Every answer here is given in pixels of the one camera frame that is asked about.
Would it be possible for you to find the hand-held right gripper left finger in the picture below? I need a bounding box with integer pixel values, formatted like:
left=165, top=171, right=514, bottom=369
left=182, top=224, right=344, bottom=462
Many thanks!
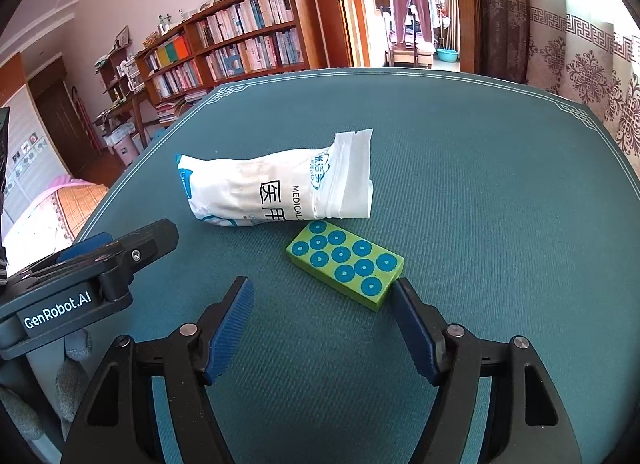
left=60, top=275, right=256, bottom=464

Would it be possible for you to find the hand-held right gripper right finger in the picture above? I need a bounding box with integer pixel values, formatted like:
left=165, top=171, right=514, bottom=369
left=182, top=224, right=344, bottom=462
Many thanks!
left=391, top=277, right=583, bottom=464

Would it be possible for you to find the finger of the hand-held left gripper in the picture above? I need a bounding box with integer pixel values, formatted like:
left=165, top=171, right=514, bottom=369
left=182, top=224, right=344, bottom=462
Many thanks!
left=10, top=232, right=114, bottom=279
left=97, top=218, right=180, bottom=296

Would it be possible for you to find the green block with blue dots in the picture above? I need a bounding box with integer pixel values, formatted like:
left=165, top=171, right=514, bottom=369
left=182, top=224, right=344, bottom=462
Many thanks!
left=285, top=221, right=406, bottom=313

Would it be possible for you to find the person's left hand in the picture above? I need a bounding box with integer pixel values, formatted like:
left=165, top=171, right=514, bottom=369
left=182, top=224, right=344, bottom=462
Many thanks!
left=0, top=329, right=94, bottom=445

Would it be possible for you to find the bed with bamboo mat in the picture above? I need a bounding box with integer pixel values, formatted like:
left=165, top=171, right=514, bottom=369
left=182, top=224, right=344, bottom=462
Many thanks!
left=0, top=177, right=110, bottom=265

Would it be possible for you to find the pink bin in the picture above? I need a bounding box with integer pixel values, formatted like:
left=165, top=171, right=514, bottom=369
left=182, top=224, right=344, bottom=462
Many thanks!
left=106, top=136, right=139, bottom=168

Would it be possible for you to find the brown wooden cabinet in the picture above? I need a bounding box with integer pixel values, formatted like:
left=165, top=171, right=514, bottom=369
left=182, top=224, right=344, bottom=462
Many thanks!
left=27, top=57, right=94, bottom=180

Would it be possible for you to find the white medical bag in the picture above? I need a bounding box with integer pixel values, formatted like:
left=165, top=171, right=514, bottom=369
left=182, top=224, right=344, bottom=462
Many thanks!
left=175, top=128, right=375, bottom=228

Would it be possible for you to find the dark wooden shelf unit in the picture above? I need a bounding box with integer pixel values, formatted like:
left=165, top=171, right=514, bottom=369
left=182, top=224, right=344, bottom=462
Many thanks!
left=96, top=47, right=151, bottom=145

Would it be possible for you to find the wooden bookshelf with books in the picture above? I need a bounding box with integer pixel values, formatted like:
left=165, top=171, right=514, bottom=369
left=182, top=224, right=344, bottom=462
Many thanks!
left=135, top=0, right=321, bottom=116

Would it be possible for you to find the white stool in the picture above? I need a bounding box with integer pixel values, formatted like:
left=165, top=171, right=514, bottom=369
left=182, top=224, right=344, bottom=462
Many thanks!
left=392, top=43, right=434, bottom=70

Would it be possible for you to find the white patterned curtain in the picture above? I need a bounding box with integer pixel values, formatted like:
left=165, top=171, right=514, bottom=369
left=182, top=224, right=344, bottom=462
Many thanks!
left=524, top=0, right=640, bottom=166

